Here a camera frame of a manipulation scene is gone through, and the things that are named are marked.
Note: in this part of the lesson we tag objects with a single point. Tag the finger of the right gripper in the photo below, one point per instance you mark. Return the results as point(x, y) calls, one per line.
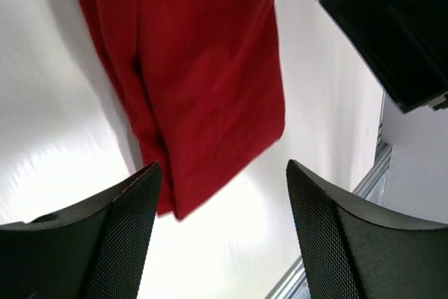
point(404, 43)

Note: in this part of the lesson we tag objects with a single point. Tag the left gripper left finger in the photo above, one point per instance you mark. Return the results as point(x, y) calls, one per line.
point(95, 248)

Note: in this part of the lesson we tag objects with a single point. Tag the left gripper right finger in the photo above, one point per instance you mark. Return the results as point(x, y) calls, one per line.
point(353, 248)

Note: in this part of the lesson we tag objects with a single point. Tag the dark red t-shirt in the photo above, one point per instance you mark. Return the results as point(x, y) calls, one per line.
point(200, 82)

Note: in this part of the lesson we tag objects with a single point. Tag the aluminium mounting rail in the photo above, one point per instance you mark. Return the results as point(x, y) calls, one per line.
point(293, 285)

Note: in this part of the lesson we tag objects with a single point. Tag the right side aluminium rail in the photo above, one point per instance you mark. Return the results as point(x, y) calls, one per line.
point(372, 186)

